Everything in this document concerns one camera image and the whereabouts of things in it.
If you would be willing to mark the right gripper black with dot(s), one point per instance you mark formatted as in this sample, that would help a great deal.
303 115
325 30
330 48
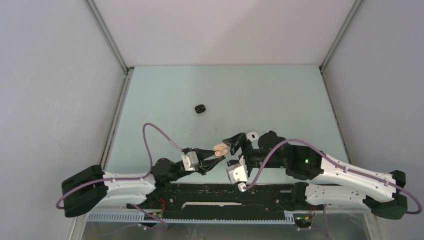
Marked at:
239 140

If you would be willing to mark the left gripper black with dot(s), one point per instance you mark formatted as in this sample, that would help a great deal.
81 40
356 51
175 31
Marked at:
205 165

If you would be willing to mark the pink earbud charging case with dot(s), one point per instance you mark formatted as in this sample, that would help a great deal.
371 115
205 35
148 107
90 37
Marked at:
221 150

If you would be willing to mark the white earbud charging case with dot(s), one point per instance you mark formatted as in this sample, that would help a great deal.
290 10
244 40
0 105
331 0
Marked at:
252 136

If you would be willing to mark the black earbud charging case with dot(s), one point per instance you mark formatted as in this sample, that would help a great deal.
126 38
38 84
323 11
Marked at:
201 108

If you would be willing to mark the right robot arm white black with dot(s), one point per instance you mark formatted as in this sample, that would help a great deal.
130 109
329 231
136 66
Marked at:
320 178

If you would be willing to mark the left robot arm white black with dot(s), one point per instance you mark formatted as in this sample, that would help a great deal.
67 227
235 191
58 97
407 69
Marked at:
93 187

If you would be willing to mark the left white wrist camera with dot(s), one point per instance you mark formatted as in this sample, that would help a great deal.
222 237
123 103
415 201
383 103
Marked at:
190 161

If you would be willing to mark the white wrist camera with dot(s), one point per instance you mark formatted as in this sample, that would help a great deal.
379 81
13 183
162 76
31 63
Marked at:
190 161
238 174

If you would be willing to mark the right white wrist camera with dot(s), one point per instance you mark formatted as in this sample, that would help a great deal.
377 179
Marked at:
238 174

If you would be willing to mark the white cable duct strip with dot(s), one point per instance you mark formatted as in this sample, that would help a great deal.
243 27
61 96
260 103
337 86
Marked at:
139 217

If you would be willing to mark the right aluminium frame post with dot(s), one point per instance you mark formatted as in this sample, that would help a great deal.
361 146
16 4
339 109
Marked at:
340 34

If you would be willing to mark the aluminium frame post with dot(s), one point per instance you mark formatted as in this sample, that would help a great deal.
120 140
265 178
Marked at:
340 34
107 35

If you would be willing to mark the left aluminium frame post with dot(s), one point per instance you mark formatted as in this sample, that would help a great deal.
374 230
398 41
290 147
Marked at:
107 35

